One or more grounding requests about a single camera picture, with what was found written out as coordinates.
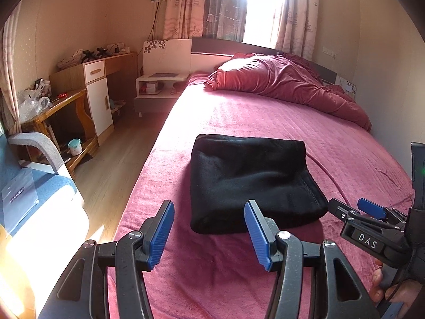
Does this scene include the black hanging cable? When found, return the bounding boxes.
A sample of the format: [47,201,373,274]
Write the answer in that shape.
[146,0,168,42]

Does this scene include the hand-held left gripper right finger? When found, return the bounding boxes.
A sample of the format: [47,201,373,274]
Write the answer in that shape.
[244,200,381,319]

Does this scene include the clear plastic bag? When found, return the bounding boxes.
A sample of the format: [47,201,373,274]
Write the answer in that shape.
[18,88,52,122]

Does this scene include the flat clear plastic sleeve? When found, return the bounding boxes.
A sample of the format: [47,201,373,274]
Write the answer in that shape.
[1,168,40,228]

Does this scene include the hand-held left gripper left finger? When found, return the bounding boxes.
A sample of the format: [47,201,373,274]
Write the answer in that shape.
[38,200,175,319]

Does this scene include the black pants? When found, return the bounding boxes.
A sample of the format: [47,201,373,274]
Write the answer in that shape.
[190,134,329,235]

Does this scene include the person's right hand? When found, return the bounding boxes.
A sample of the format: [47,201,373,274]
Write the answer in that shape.
[370,262,425,319]

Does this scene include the pink checked side curtain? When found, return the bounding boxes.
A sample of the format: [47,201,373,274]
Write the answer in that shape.
[0,16,22,137]

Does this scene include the wooden side table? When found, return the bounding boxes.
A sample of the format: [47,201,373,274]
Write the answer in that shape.
[20,88,98,182]

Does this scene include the wooden desk with white cabinet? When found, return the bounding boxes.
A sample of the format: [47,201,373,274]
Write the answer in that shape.
[50,52,138,137]

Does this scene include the bed with pink sheet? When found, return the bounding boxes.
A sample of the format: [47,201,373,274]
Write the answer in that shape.
[114,71,415,319]

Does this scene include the grey sheer curtain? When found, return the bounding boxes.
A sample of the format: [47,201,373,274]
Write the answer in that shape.
[202,0,248,40]

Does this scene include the white panel with flower decal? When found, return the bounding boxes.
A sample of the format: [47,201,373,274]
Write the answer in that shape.
[143,39,192,77]
[340,76,357,95]

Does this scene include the blue and grey armchair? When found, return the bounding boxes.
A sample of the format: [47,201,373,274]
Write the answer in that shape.
[0,132,90,306]

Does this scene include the woven basket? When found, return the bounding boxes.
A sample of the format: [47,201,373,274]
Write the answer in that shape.
[57,51,82,69]

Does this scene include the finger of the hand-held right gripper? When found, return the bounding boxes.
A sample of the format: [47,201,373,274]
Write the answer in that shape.
[358,198,407,221]
[328,198,359,228]

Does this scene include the red duvet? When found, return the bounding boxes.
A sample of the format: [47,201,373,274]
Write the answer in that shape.
[203,52,372,132]

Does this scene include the white nightstand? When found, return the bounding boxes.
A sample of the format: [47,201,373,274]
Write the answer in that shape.
[134,72,191,117]

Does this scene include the pink patterned window curtain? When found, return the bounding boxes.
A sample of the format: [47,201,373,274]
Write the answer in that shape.
[275,0,319,60]
[163,0,208,40]

